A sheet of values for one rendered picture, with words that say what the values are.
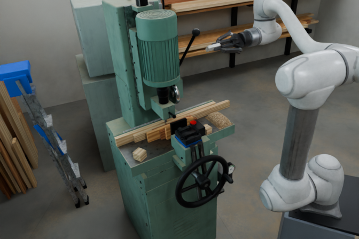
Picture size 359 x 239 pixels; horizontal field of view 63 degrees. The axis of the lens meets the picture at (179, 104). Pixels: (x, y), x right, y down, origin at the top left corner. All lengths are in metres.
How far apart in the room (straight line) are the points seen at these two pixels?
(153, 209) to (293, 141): 0.81
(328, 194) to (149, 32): 1.05
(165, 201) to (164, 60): 0.75
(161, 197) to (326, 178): 0.79
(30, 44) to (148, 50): 2.51
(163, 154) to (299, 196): 0.62
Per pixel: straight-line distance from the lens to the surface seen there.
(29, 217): 2.62
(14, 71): 1.92
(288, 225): 1.62
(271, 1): 1.48
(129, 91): 1.56
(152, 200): 1.56
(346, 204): 1.70
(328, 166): 1.45
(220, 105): 1.68
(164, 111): 1.42
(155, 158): 1.39
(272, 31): 1.56
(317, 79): 1.00
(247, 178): 2.56
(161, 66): 1.28
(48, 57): 3.69
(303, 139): 1.18
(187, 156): 1.34
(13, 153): 2.62
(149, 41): 1.24
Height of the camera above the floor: 1.81
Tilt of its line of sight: 31 degrees down
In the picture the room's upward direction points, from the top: 3 degrees counter-clockwise
